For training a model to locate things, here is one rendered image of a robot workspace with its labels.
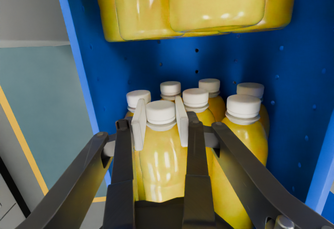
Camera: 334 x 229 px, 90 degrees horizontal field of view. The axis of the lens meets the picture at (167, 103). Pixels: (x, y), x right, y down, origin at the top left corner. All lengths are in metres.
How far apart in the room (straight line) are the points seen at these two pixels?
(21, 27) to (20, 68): 0.90
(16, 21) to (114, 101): 0.57
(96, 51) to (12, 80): 1.52
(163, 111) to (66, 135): 1.56
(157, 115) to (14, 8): 0.69
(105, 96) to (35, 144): 1.68
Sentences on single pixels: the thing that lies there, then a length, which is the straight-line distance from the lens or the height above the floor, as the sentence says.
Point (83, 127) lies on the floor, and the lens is 1.62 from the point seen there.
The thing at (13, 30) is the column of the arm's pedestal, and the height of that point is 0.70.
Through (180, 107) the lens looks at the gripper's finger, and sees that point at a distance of 0.18.
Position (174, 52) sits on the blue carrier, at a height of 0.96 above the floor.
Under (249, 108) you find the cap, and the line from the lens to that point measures 0.22.
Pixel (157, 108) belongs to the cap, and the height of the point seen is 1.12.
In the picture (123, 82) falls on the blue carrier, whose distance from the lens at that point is 0.30.
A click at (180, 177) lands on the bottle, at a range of 0.24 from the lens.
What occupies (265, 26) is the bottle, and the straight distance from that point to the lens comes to 0.19.
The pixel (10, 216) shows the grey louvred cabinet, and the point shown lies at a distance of 2.29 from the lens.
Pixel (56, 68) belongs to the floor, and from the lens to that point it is 1.53.
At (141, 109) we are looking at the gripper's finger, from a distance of 0.18.
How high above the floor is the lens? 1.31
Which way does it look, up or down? 70 degrees down
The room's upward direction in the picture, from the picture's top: 173 degrees clockwise
